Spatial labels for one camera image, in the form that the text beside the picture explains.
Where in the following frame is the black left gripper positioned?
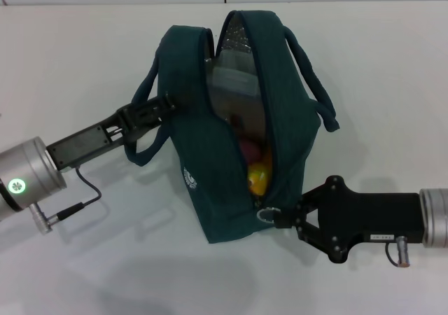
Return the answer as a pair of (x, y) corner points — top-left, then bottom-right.
(46, 91), (179, 172)

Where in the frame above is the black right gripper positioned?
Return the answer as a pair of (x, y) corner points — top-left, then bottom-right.
(274, 175), (424, 263)

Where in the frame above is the yellow banana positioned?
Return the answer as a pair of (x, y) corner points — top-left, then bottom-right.
(246, 149), (274, 196)

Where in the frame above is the clear blue-rimmed food container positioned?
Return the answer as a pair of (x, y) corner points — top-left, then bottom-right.
(206, 65), (263, 120)

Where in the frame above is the pink peach toy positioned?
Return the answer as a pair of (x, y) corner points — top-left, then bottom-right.
(239, 138), (264, 166)

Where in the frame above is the dark teal insulated lunch bag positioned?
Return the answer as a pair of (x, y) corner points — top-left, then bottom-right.
(124, 9), (341, 245)

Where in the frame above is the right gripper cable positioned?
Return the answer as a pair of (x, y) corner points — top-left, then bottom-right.
(384, 236), (411, 268)

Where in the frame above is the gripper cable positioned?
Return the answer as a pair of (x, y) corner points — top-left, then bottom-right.
(29, 167), (103, 236)
(384, 236), (411, 268)

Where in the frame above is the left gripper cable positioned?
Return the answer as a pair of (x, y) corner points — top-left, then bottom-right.
(29, 167), (103, 236)

